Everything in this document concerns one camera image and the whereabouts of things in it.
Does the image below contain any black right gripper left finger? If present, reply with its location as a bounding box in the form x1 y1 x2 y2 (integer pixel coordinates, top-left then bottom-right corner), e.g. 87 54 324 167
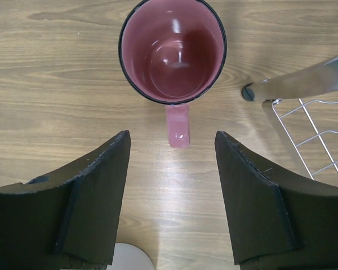
0 130 130 269

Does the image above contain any steel wire dish rack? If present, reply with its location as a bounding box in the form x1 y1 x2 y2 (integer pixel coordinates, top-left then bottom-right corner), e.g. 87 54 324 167
241 55 338 186

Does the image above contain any round white disc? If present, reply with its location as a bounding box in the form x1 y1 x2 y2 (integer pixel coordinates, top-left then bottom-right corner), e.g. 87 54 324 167
107 243 155 270

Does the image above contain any pink ceramic mug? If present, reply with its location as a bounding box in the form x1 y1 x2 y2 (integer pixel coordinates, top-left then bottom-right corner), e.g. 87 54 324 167
118 1 227 149

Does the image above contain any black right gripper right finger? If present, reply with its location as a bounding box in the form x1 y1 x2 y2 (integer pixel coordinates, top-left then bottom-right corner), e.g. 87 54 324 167
215 131 338 269

